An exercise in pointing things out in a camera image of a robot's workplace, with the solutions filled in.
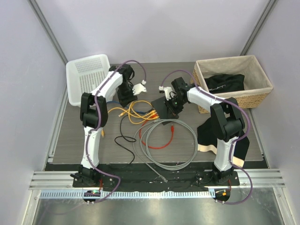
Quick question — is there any blue ethernet cable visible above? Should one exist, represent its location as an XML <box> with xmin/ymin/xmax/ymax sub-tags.
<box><xmin>105</xmin><ymin>100</ymin><xmax>150</xmax><ymax>114</ymax></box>

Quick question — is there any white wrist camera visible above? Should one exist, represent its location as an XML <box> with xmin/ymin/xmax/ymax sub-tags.
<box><xmin>132</xmin><ymin>80</ymin><xmax>147</xmax><ymax>96</ymax></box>
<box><xmin>159</xmin><ymin>86</ymin><xmax>176</xmax><ymax>100</ymax></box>

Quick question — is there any grey ethernet cable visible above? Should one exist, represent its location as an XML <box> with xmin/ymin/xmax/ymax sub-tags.
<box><xmin>133</xmin><ymin>118</ymin><xmax>196</xmax><ymax>184</ymax></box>

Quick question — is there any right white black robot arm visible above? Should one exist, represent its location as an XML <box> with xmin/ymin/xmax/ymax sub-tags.
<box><xmin>159</xmin><ymin>77</ymin><xmax>245</xmax><ymax>185</ymax></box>

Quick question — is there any black network switch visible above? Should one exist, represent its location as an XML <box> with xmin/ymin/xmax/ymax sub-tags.
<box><xmin>151</xmin><ymin>97</ymin><xmax>168</xmax><ymax>120</ymax></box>

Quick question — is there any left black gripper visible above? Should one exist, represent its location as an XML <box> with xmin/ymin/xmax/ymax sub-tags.
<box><xmin>117</xmin><ymin>82</ymin><xmax>138</xmax><ymax>108</ymax></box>

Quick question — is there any wicker basket with liner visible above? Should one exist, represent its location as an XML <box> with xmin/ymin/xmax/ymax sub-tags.
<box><xmin>190</xmin><ymin>55</ymin><xmax>273</xmax><ymax>109</ymax></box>

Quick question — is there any black cloth with beige stripe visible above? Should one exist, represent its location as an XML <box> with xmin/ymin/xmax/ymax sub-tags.
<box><xmin>197</xmin><ymin>118</ymin><xmax>250</xmax><ymax>167</ymax></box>

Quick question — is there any short yellow ethernet cable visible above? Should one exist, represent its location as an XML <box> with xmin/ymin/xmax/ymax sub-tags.
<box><xmin>118</xmin><ymin>101</ymin><xmax>158</xmax><ymax>123</ymax></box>

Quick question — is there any white perforated plastic basket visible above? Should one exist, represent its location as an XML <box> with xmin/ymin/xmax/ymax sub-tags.
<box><xmin>66</xmin><ymin>54</ymin><xmax>110</xmax><ymax>106</ymax></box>

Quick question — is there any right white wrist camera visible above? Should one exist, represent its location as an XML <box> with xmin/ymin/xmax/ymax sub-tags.
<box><xmin>159</xmin><ymin>86</ymin><xmax>176</xmax><ymax>100</ymax></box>

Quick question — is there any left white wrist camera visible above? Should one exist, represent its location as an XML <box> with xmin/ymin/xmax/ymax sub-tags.
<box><xmin>132</xmin><ymin>80</ymin><xmax>147</xmax><ymax>96</ymax></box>

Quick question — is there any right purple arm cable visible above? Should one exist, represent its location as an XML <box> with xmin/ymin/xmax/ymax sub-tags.
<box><xmin>160</xmin><ymin>69</ymin><xmax>252</xmax><ymax>204</ymax></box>

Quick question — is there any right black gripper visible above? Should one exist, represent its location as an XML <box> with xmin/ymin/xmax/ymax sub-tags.
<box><xmin>164</xmin><ymin>96</ymin><xmax>187</xmax><ymax>120</ymax></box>

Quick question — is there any aluminium frame rail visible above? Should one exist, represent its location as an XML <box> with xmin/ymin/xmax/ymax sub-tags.
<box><xmin>29</xmin><ymin>169</ymin><xmax>285</xmax><ymax>202</ymax></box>

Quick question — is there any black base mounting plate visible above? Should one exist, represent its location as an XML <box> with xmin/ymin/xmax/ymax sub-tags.
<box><xmin>70</xmin><ymin>169</ymin><xmax>240</xmax><ymax>191</ymax></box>

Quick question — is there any long yellow ethernet cable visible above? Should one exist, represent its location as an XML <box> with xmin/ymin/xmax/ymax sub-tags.
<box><xmin>100</xmin><ymin>100</ymin><xmax>158</xmax><ymax>137</ymax></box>

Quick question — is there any black power cable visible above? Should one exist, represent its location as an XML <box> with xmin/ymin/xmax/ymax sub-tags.
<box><xmin>112</xmin><ymin>116</ymin><xmax>137</xmax><ymax>169</ymax></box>

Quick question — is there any black cloth in basket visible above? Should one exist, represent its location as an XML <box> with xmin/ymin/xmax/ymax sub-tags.
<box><xmin>204</xmin><ymin>74</ymin><xmax>245</xmax><ymax>94</ymax></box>

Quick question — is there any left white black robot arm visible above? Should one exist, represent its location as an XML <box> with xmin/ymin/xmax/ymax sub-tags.
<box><xmin>70</xmin><ymin>64</ymin><xmax>137</xmax><ymax>188</ymax></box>

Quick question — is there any red ethernet cable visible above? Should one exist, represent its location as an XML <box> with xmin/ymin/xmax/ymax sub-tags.
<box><xmin>139</xmin><ymin>119</ymin><xmax>175</xmax><ymax>150</ymax></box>

